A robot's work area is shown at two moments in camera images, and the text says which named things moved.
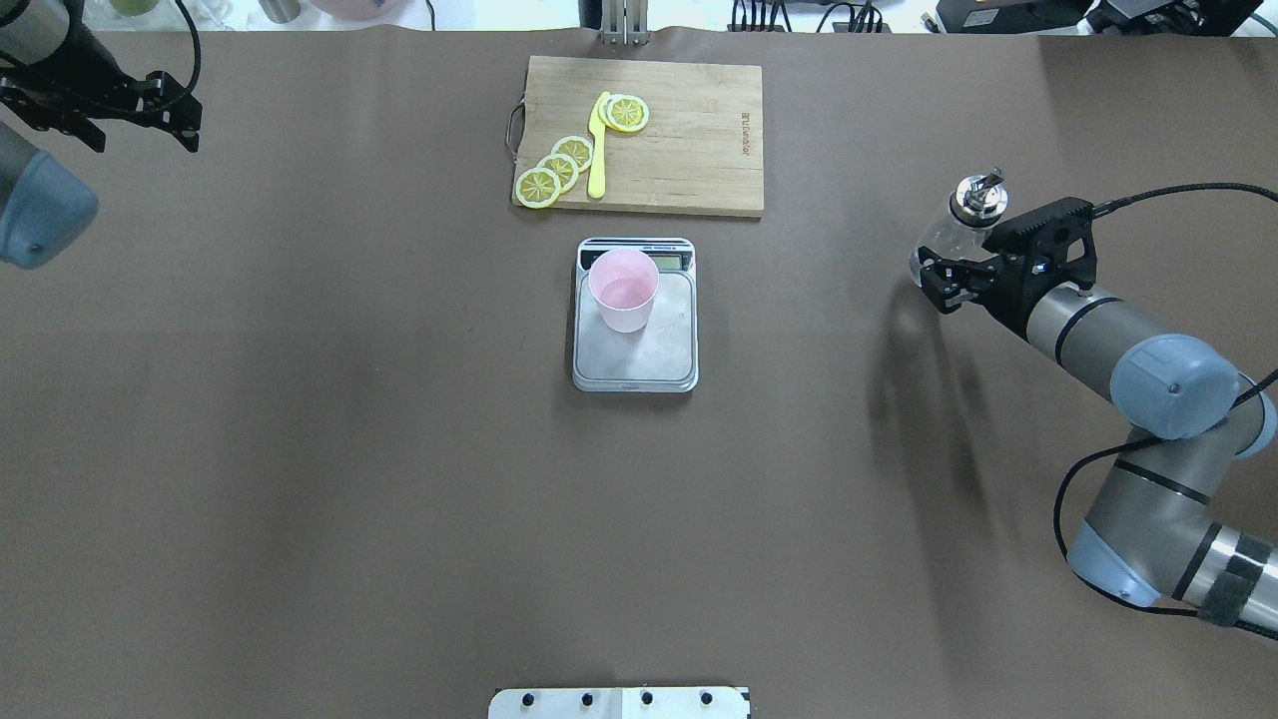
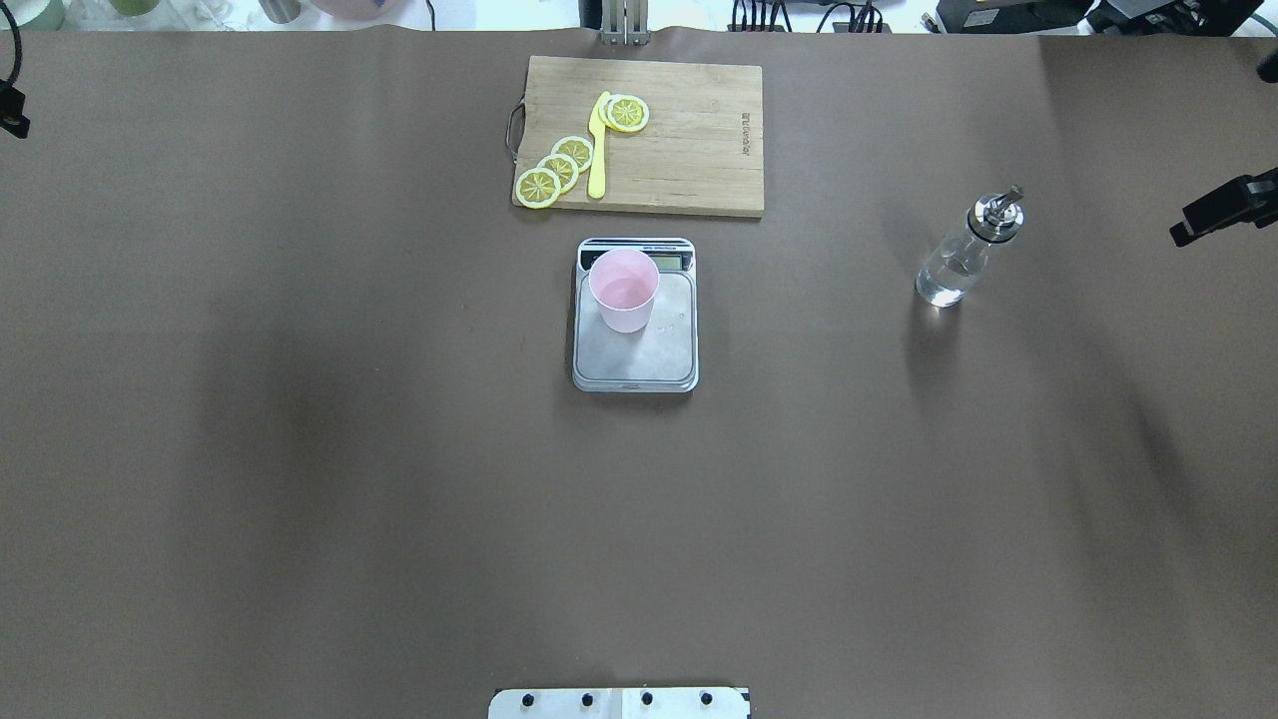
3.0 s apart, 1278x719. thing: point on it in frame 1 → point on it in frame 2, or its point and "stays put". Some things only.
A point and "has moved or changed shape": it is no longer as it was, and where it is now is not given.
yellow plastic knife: (596, 179) stays put
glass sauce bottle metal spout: (975, 204) has moved or changed shape
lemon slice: (563, 169) stays put
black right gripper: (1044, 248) → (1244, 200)
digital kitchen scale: (662, 357) stays put
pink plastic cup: (623, 283) stays put
